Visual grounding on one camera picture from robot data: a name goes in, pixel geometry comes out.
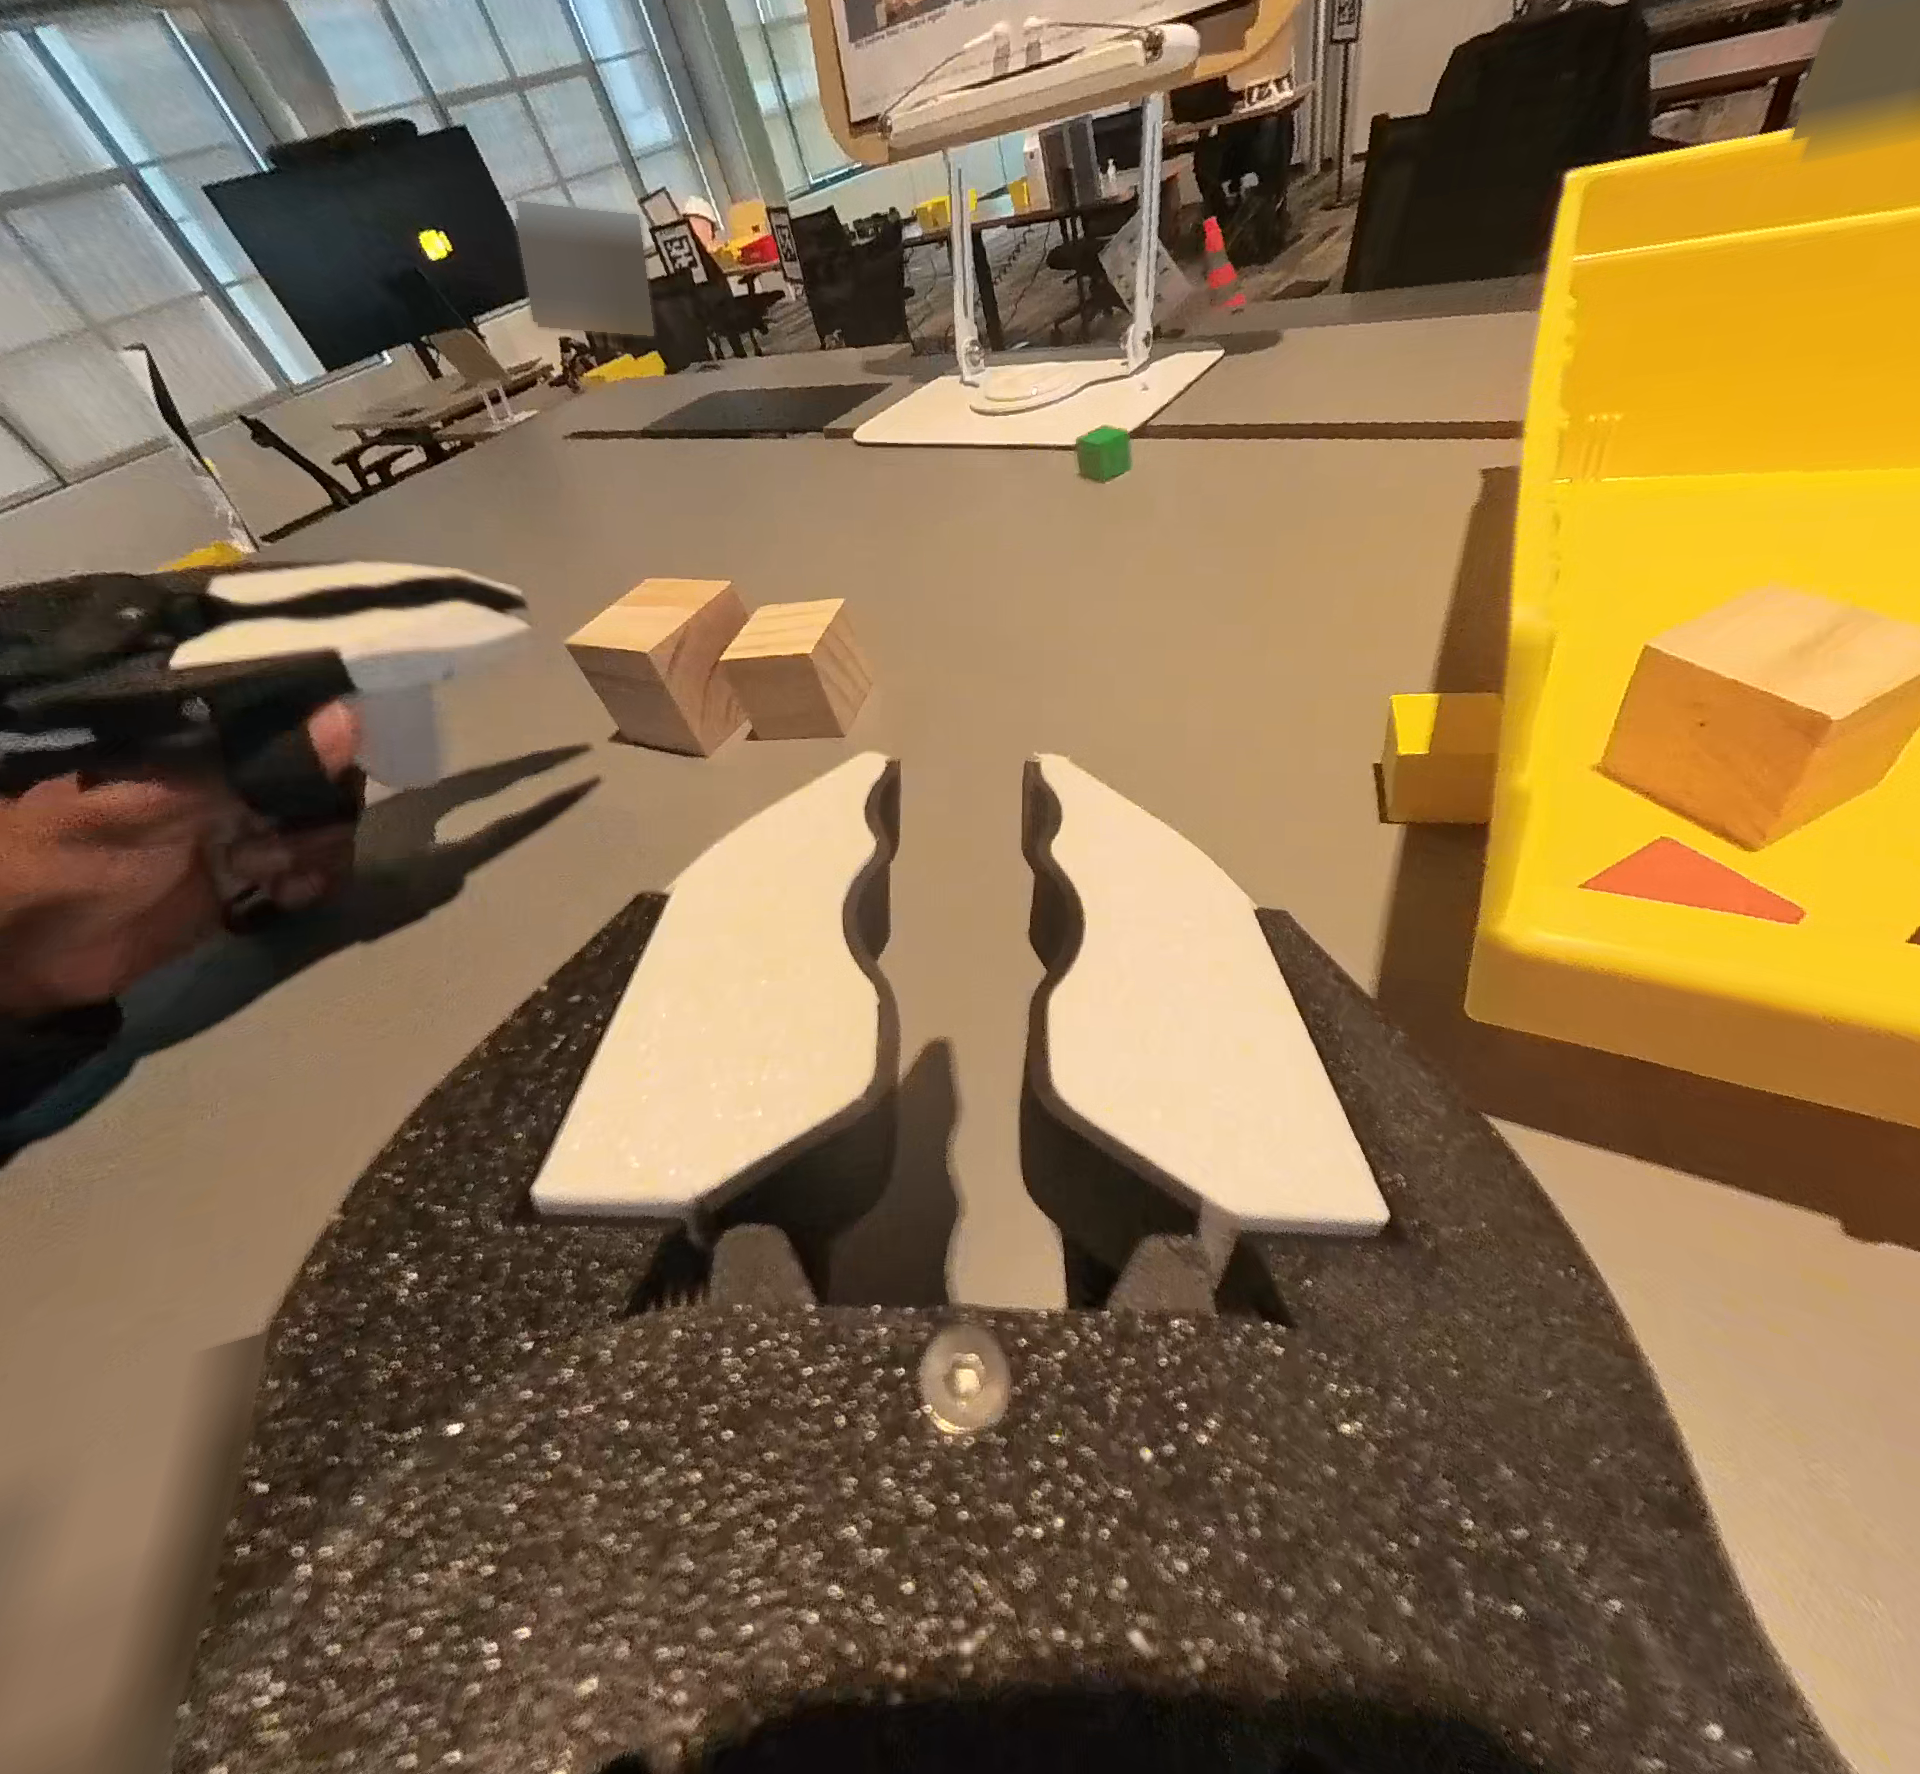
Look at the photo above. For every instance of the black office chair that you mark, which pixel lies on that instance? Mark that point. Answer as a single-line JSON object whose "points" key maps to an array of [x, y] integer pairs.
{"points": [[1498, 154]]}

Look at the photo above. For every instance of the large yellow plastic bin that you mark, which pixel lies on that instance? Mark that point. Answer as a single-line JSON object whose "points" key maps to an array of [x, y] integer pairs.
{"points": [[1698, 351]]}

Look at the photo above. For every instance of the small wooden cube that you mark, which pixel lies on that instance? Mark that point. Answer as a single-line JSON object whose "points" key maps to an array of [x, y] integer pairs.
{"points": [[795, 670]]}

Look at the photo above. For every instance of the person's left hand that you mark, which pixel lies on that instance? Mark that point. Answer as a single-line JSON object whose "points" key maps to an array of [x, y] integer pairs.
{"points": [[103, 875]]}

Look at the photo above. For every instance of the black display screen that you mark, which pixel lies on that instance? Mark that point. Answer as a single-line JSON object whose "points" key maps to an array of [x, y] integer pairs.
{"points": [[360, 244]]}

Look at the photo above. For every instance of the wooden bench table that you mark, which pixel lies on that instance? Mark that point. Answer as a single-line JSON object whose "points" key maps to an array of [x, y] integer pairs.
{"points": [[406, 430]]}

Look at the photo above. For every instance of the person's left forearm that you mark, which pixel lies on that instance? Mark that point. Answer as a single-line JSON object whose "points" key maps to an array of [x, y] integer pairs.
{"points": [[36, 1077]]}

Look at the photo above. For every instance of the green cube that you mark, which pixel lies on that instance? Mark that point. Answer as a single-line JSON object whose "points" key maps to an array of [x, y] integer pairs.
{"points": [[1102, 454]]}

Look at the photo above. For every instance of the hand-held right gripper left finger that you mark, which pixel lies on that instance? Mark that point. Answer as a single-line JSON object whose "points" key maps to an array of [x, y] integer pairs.
{"points": [[719, 1024]]}

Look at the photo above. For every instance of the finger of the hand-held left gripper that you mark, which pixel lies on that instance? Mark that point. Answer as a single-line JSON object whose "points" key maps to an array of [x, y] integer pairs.
{"points": [[374, 642], [343, 577]]}

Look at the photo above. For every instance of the black table mat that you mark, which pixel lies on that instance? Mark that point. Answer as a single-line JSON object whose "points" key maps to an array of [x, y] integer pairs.
{"points": [[764, 409]]}

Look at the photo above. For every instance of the white desk lamp stand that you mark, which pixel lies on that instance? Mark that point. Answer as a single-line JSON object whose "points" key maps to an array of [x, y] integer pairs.
{"points": [[1036, 409]]}

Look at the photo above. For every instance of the small yellow storage bin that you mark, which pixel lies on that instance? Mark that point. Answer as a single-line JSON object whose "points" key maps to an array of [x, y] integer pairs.
{"points": [[623, 368]]}

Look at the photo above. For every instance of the orange triangular block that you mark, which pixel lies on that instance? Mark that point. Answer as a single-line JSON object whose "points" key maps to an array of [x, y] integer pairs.
{"points": [[1687, 887]]}

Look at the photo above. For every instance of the orange traffic cone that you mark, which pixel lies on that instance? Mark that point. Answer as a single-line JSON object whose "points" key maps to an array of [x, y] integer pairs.
{"points": [[1222, 268]]}

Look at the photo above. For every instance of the medium wooden cube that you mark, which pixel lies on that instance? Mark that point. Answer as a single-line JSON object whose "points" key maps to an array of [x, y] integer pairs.
{"points": [[658, 666]]}

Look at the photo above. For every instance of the yellow cube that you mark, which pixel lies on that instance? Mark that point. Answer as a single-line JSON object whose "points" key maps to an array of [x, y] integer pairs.
{"points": [[1439, 761]]}

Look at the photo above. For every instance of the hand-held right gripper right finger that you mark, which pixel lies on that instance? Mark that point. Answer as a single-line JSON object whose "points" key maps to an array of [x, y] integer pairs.
{"points": [[1185, 1037]]}

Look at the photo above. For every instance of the large wooden cube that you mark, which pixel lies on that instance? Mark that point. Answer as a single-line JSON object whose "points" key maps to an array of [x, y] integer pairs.
{"points": [[1754, 722]]}

